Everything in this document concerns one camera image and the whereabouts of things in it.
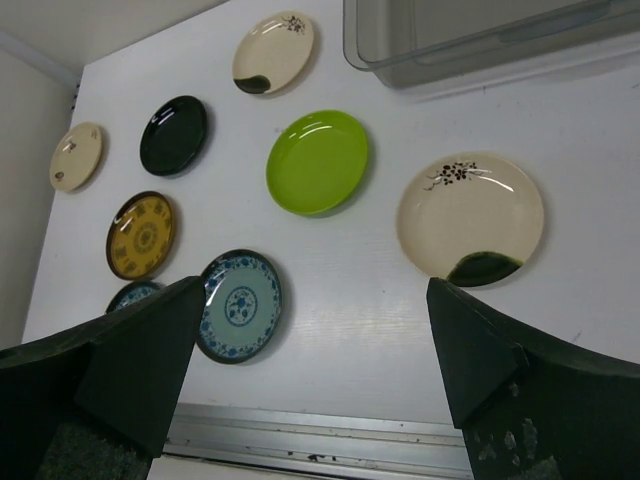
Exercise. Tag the blue floral plate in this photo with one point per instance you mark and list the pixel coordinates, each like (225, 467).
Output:
(243, 306)
(131, 293)

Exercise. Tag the clear plastic bin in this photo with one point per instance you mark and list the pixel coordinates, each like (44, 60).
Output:
(410, 43)

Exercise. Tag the cream plate with green patch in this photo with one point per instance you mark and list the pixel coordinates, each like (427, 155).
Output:
(472, 218)

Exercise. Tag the lime green plate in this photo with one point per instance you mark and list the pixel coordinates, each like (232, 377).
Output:
(317, 162)

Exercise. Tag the cream plate with black patch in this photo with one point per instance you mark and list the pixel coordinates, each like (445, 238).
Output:
(273, 53)

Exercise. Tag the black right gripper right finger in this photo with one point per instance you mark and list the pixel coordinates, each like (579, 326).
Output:
(530, 405)

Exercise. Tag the black glossy plate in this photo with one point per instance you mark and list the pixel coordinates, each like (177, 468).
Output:
(174, 136)

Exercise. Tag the cream plate with brown motifs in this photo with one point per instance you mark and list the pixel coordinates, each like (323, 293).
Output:
(76, 157)

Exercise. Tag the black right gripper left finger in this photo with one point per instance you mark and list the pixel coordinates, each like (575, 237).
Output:
(96, 401)

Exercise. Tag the yellow patterned plate brown rim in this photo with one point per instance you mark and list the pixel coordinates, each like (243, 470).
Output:
(140, 236)

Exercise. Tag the aluminium front rail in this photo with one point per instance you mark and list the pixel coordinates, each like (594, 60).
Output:
(322, 445)

